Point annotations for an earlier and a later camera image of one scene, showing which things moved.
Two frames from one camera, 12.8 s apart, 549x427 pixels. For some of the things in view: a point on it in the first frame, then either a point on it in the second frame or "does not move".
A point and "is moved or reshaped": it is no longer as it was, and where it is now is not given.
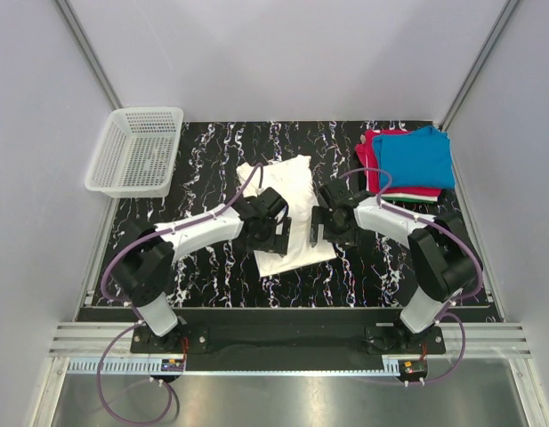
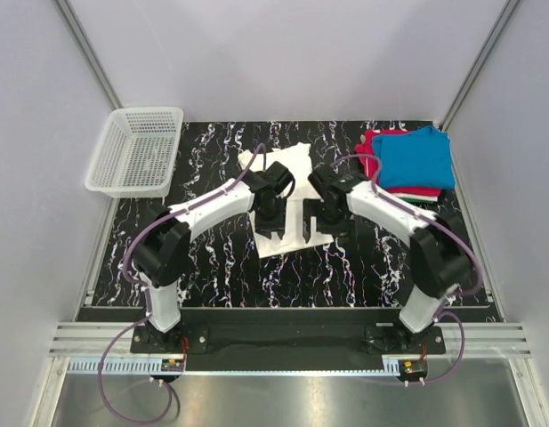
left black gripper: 282,236 → 269,225
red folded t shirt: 366,147 does not move
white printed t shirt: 292,176 is moved or reshaped
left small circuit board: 173,365 does not move
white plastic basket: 138,154 does not move
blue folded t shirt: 419,158 does not move
